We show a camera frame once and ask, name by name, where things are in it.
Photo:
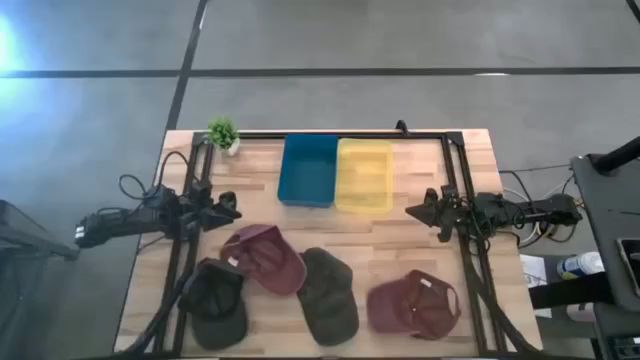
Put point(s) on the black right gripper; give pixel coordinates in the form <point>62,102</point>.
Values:
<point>450,212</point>

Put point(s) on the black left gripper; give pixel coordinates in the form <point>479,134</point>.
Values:
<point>202,215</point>

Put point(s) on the maroon baseball cap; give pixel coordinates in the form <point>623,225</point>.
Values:
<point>395,310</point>
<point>275,270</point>

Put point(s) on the dark green baseball cap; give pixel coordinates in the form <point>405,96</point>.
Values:
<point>215,295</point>
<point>327,300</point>

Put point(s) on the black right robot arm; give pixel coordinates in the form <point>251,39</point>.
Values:
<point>550,207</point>

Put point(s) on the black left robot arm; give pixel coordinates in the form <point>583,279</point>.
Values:
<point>125,222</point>

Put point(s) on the yellow translucent plastic bin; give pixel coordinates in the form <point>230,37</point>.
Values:
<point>365,175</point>

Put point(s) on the green plant in white pot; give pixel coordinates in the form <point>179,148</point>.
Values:
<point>223,132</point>

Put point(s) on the blue plastic bin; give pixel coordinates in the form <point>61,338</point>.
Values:
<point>307,170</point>

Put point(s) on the white paper sheet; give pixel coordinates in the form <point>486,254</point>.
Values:
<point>532,270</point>

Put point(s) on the white and blue bottle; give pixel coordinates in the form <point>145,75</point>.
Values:
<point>580,265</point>

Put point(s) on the pink container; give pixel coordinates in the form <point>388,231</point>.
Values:
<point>580,312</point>

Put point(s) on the grey side cart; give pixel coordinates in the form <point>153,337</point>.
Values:
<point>610,225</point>

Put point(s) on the black pole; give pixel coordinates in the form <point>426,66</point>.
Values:
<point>620,156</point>

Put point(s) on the dark grey furniture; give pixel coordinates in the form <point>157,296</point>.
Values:
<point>20,240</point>

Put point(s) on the black tablet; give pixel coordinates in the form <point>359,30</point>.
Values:
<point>632,265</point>

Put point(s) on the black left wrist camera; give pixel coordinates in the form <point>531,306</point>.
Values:
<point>228,200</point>

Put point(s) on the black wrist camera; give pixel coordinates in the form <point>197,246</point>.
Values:
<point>228,200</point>
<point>432,196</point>

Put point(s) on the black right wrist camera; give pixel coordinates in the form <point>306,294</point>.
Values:
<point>432,196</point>

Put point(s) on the black aluminium table frame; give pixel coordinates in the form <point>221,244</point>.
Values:
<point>420,135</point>

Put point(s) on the small black camera mount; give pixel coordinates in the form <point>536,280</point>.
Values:
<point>401,126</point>

